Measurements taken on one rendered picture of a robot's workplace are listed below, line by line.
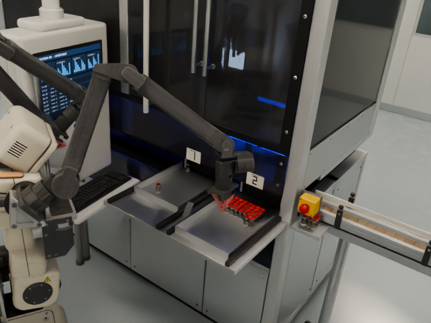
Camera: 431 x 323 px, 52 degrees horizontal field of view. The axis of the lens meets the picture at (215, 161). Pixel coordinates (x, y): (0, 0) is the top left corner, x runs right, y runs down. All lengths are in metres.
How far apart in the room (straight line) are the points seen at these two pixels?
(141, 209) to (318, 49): 0.97
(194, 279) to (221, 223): 0.68
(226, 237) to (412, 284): 1.78
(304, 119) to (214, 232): 0.57
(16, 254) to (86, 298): 1.15
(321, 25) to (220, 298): 1.46
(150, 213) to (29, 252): 0.50
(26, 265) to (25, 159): 0.41
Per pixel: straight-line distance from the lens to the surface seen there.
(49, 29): 1.99
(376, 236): 1.92
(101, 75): 1.36
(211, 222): 1.86
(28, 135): 1.49
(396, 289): 3.20
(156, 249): 2.57
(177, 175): 2.19
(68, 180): 1.39
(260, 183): 1.91
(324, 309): 2.28
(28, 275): 1.76
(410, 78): 6.37
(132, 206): 1.96
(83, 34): 2.11
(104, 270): 2.98
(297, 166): 1.79
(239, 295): 2.32
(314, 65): 1.65
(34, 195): 1.42
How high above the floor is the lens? 1.95
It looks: 27 degrees down
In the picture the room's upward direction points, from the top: 5 degrees clockwise
